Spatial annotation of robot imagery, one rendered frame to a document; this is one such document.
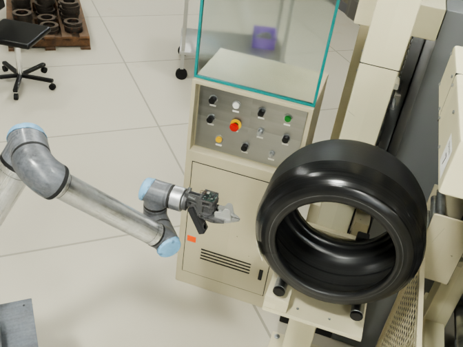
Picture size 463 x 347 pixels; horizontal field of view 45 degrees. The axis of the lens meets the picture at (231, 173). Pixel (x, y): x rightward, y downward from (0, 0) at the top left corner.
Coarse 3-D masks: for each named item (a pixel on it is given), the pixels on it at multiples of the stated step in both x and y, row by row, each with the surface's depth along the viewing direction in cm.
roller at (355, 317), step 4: (356, 304) 193; (360, 304) 194; (364, 304) 196; (352, 308) 193; (356, 308) 192; (360, 308) 192; (352, 312) 191; (356, 312) 191; (360, 312) 191; (352, 316) 192; (356, 316) 191; (360, 316) 191; (356, 320) 192
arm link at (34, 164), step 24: (24, 168) 159; (48, 168) 160; (48, 192) 161; (72, 192) 167; (96, 192) 174; (96, 216) 176; (120, 216) 180; (144, 216) 189; (144, 240) 191; (168, 240) 194
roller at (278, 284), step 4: (276, 280) 200; (280, 280) 198; (276, 284) 197; (280, 284) 197; (284, 284) 197; (276, 288) 196; (280, 288) 196; (284, 288) 196; (276, 292) 197; (280, 292) 196; (284, 292) 196; (280, 296) 198
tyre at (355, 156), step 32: (288, 160) 187; (320, 160) 173; (352, 160) 171; (384, 160) 175; (288, 192) 173; (320, 192) 168; (352, 192) 164; (384, 192) 164; (416, 192) 175; (256, 224) 186; (288, 224) 211; (384, 224) 166; (416, 224) 167; (288, 256) 205; (320, 256) 212; (352, 256) 210; (384, 256) 203; (416, 256) 171; (320, 288) 190; (352, 288) 198; (384, 288) 180
